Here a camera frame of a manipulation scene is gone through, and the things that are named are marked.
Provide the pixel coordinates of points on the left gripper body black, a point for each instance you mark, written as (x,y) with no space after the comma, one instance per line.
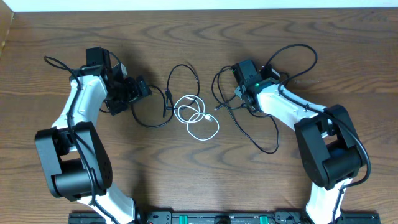
(127,90)

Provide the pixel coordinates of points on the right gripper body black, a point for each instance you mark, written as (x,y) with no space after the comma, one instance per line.
(240,91)

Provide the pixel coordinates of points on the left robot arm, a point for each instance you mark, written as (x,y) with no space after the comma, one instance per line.
(73,158)

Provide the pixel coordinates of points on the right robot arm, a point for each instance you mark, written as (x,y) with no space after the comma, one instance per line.
(329,146)

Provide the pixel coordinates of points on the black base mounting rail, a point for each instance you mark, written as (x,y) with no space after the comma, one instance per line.
(163,217)

